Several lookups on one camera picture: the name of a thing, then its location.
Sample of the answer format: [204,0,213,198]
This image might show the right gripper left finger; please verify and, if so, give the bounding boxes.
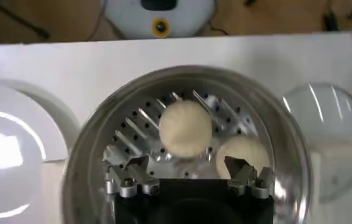
[104,155,160,198]

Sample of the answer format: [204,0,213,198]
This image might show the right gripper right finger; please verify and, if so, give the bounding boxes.
[224,155,275,199]

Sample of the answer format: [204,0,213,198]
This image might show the white steamed baozi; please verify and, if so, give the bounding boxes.
[159,100,213,159]
[215,135,271,180]

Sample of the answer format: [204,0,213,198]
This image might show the round glass pot lid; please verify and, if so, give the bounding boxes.
[281,82,352,203]

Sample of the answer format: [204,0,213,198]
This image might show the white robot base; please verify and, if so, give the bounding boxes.
[102,0,216,40]

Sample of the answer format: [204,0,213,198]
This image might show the stainless steel steamer basket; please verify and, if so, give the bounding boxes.
[61,65,313,224]

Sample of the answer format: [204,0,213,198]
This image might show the white round plate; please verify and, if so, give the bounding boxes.
[0,79,81,220]

